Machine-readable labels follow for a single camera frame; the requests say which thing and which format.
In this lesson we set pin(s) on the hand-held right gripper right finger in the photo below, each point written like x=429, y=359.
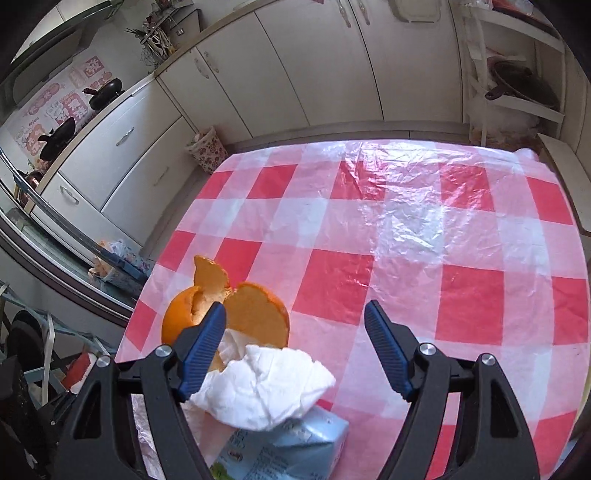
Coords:
x=388, y=353

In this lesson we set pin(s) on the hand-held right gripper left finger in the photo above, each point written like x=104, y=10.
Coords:
x=203, y=355

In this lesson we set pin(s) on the orange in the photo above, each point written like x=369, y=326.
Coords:
x=178, y=318

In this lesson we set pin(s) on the large orange peel piece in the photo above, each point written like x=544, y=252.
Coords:
x=258, y=318

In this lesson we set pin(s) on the white paper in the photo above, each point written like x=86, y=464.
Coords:
x=268, y=387

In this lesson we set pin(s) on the small orange peel piece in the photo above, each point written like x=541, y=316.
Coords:
x=210, y=277

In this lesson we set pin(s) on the light blue carton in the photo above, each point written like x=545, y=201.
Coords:
x=286, y=450

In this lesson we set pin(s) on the red checked tablecloth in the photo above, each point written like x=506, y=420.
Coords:
x=415, y=277

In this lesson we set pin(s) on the red slipper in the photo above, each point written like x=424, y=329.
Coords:
x=81, y=371

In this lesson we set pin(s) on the white and blue shoe rack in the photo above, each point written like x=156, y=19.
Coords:
x=48, y=341

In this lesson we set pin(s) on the black slipper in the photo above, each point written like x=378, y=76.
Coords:
x=23, y=334

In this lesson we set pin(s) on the floral wastebasket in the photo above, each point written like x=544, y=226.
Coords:
x=207, y=150

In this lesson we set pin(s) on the white drawer cabinet under stove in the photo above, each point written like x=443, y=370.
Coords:
x=115, y=157

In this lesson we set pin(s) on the copper kettle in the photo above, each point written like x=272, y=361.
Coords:
x=32, y=181

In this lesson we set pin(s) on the black pot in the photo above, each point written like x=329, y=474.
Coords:
x=57, y=138

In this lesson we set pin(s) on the black pan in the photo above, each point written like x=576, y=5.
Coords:
x=107, y=92

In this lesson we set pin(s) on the white shelf rack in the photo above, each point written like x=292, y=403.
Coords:
x=480, y=69

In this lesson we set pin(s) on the white door cabinet run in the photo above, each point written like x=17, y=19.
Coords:
x=300, y=64

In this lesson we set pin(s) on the white hanging bag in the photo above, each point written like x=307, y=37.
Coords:
x=411, y=11

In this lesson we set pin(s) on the range hood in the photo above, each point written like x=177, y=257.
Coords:
x=55, y=37

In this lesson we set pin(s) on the grey sliding door frame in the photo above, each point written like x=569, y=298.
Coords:
x=55, y=258

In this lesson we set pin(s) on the pink wall stickers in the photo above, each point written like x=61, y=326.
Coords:
x=69, y=104

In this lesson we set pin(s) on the wall utensil rack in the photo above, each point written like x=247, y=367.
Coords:
x=154, y=41

